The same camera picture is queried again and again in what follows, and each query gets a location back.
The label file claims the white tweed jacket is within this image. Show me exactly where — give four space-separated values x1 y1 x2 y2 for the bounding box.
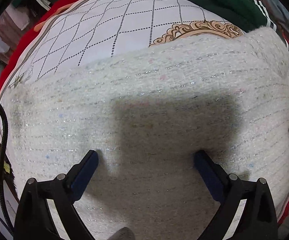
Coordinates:
0 28 289 239

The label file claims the folded dark green garment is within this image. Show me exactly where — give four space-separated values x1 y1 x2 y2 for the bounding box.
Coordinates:
188 0 289 51

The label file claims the white diamond pattern sheet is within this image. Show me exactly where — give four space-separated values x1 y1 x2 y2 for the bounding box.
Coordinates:
0 0 289 240

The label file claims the red floral blanket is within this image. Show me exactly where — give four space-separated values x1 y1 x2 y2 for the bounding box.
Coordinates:
0 0 289 225

